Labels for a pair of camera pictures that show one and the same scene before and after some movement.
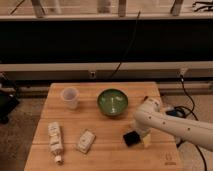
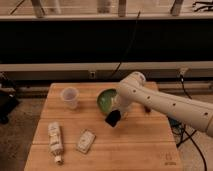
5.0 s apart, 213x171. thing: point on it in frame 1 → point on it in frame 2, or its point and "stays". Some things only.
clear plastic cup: (70, 97) stays
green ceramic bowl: (112, 102) stays
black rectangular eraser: (131, 138) → (113, 117)
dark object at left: (9, 98) stays
